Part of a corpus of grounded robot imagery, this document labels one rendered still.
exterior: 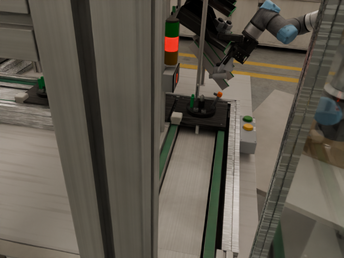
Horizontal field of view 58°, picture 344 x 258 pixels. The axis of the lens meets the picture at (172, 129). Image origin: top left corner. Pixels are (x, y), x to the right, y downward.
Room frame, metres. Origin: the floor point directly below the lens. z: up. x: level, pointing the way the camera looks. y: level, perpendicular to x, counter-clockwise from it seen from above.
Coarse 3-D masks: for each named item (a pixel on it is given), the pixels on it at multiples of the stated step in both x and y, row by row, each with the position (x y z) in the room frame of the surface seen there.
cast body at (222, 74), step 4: (216, 64) 1.37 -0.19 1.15; (220, 64) 1.36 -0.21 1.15; (216, 68) 1.36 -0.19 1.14; (216, 72) 1.36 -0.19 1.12; (220, 72) 1.35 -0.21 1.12; (224, 72) 1.36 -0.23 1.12; (212, 76) 1.36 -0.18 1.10; (216, 76) 1.35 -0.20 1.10; (220, 76) 1.35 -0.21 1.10; (224, 76) 1.35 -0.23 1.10
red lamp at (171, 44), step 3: (165, 36) 1.08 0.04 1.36; (165, 39) 1.07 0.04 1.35; (168, 39) 1.07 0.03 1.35; (171, 39) 1.06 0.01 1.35; (174, 39) 1.07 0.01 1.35; (177, 39) 1.08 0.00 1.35; (165, 42) 1.07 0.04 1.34; (168, 42) 1.07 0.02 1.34; (171, 42) 1.06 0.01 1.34; (174, 42) 1.07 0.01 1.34; (177, 42) 1.08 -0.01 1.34; (165, 45) 1.07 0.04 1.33; (168, 45) 1.07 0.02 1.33; (171, 45) 1.06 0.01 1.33; (174, 45) 1.07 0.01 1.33; (177, 45) 1.08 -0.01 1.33; (165, 48) 1.07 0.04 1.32; (168, 48) 1.07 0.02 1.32; (171, 48) 1.06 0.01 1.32; (174, 48) 1.07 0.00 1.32; (177, 48) 1.08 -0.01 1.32; (168, 51) 1.07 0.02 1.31; (171, 51) 1.06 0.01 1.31; (174, 51) 1.07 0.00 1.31
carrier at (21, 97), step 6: (42, 78) 1.39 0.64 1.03; (36, 84) 1.45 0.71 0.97; (42, 84) 1.39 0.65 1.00; (30, 90) 1.38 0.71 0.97; (36, 90) 1.35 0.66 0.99; (42, 90) 1.33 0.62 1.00; (18, 96) 1.28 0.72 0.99; (24, 96) 1.28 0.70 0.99; (30, 96) 1.32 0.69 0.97; (36, 96) 1.32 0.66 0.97; (42, 96) 1.31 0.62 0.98; (24, 102) 1.27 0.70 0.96; (30, 102) 1.27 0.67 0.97; (36, 102) 1.26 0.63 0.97; (42, 102) 1.27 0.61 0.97; (48, 102) 1.27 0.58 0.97
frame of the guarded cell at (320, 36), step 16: (336, 0) 0.39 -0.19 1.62; (320, 16) 0.41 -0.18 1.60; (320, 32) 0.39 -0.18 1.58; (320, 48) 0.39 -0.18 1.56; (304, 64) 0.42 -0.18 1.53; (304, 80) 0.40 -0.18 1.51; (304, 96) 0.39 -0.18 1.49; (304, 112) 0.40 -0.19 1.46; (288, 128) 0.40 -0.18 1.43; (288, 144) 0.39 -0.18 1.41; (288, 160) 0.39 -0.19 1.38; (272, 176) 0.42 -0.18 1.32; (272, 192) 0.39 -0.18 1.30; (272, 208) 0.39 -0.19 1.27; (256, 240) 0.40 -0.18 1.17; (256, 256) 0.39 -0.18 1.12
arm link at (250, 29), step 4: (248, 24) 1.36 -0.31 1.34; (244, 28) 1.37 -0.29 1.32; (248, 28) 1.35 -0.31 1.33; (252, 28) 1.34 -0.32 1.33; (256, 28) 1.33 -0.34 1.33; (248, 32) 1.34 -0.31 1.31; (252, 32) 1.33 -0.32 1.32; (256, 32) 1.33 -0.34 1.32; (260, 32) 1.34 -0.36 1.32; (252, 36) 1.33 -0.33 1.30; (256, 36) 1.34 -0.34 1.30
